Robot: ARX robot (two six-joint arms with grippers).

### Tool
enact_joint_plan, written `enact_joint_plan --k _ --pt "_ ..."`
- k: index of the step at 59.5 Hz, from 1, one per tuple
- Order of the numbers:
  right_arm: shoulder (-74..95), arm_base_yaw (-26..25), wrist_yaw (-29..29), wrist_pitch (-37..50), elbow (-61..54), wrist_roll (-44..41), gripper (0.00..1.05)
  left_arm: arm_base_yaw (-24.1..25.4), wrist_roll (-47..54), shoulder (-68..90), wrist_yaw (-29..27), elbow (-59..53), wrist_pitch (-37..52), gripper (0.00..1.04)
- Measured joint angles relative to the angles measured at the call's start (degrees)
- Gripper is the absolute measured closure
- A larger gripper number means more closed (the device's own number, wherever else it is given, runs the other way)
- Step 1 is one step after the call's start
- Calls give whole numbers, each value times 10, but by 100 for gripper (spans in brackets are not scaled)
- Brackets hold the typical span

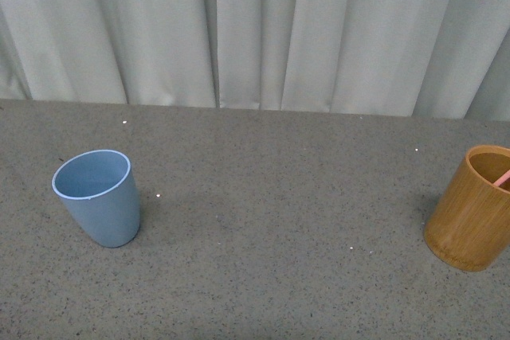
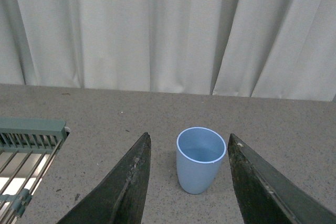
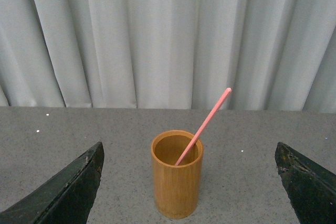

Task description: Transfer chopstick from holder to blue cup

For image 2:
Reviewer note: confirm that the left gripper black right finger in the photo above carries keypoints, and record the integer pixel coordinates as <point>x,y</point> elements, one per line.
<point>265,195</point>

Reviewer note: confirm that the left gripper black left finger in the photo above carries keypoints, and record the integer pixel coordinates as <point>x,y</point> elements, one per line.
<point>120,197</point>

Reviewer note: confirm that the light blue plastic cup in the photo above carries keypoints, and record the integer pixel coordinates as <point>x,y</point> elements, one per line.
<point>199,155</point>

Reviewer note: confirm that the green metal dish rack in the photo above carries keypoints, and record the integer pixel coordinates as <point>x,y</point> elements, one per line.
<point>28,147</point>

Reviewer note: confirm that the white pleated curtain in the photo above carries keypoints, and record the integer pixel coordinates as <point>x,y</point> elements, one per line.
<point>246,48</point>

